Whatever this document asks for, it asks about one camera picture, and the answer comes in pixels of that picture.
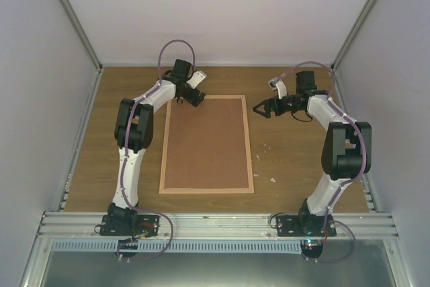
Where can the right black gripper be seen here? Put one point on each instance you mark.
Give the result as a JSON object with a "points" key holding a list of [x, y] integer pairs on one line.
{"points": [[269, 103]]}

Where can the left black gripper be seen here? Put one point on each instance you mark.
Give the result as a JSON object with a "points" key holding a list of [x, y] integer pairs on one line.
{"points": [[193, 98]]}

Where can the brown frame backing board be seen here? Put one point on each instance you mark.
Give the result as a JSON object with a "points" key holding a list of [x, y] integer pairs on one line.
{"points": [[205, 142]]}

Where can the light wooden picture frame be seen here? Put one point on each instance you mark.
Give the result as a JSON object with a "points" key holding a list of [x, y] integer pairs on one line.
{"points": [[250, 152]]}

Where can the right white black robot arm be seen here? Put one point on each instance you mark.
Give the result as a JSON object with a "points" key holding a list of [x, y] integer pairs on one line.
{"points": [[346, 154]]}

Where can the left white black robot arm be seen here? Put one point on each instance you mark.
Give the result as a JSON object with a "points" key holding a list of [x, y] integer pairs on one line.
{"points": [[134, 130]]}

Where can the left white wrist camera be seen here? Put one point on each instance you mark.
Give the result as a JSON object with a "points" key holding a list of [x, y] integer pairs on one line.
{"points": [[196, 78]]}

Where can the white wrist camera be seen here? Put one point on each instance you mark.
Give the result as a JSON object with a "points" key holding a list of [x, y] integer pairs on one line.
{"points": [[196, 78], [279, 86]]}

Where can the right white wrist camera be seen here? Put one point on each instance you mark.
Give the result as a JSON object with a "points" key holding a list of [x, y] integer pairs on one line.
{"points": [[279, 86]]}

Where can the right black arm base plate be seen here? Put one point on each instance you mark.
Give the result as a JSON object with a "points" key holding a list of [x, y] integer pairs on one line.
{"points": [[289, 224]]}

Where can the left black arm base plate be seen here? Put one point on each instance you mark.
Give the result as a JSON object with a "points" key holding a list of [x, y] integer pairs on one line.
{"points": [[142, 226]]}

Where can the right aluminium corner post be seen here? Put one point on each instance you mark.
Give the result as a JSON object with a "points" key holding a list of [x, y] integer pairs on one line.
{"points": [[357, 25]]}

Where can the aluminium corner post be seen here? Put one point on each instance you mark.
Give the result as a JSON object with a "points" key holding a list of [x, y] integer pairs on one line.
{"points": [[357, 25], [76, 24]]}

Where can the aluminium front mounting rail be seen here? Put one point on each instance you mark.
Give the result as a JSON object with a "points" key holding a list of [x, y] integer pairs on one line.
{"points": [[214, 226]]}

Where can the left aluminium corner post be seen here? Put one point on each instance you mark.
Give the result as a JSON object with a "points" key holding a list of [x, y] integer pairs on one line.
{"points": [[76, 24]]}

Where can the slotted grey cable duct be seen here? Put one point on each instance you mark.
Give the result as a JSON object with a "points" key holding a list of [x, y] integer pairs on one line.
{"points": [[178, 246]]}

